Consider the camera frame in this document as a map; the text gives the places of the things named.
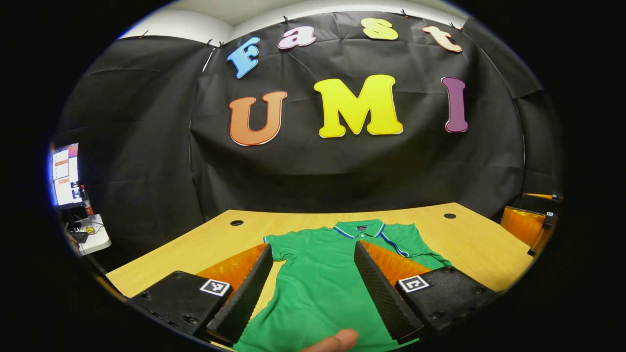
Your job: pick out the green T-shirt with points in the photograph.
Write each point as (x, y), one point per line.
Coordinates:
(323, 288)

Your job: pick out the small black device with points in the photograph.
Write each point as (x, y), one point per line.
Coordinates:
(79, 237)

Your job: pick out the red bottle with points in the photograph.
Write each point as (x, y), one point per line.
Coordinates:
(88, 205)

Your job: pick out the white side table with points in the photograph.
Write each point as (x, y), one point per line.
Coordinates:
(95, 237)

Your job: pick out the computer monitor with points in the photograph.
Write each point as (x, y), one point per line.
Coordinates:
(66, 176)

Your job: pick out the black backdrop cloth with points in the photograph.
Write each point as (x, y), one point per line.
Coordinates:
(342, 166)

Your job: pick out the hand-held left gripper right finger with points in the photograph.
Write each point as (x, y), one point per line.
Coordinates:
(381, 293)

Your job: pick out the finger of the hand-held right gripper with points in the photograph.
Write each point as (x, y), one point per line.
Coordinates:
(538, 203)
(523, 225)

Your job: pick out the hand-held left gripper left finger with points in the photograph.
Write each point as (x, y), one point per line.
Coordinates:
(244, 298)

